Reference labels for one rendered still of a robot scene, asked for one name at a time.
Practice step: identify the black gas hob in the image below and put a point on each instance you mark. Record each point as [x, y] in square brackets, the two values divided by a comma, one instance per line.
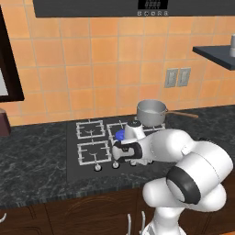
[88, 174]

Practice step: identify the dark brown block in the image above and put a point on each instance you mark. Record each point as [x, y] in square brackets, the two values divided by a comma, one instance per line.
[4, 124]

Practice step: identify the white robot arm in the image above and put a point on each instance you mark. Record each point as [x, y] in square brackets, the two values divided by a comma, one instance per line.
[195, 171]

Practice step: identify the grey cylinder jar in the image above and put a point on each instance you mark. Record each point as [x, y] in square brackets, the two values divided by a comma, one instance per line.
[232, 46]

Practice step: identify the silver hob knob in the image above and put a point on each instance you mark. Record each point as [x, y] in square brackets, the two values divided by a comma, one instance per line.
[133, 163]
[98, 167]
[115, 165]

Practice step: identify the dark wall shelf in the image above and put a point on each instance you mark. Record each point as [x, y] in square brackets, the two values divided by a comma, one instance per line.
[218, 56]

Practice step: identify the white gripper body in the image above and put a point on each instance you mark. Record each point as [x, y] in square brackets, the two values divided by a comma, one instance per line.
[141, 160]

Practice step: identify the blue burner flame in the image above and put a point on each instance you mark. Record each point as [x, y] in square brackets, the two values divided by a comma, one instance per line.
[120, 135]

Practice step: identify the grey wall socket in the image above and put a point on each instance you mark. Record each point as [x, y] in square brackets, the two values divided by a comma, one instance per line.
[184, 77]
[171, 78]

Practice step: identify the dark framed window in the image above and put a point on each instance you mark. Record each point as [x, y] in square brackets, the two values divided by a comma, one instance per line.
[10, 67]

